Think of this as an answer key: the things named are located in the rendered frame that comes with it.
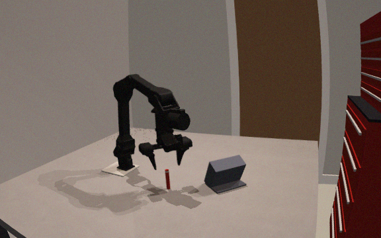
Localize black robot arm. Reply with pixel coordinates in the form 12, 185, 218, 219
113, 74, 191, 171

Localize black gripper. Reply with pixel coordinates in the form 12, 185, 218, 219
138, 127, 192, 170

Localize dark grey sloped panel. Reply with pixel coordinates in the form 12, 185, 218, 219
204, 155, 246, 194

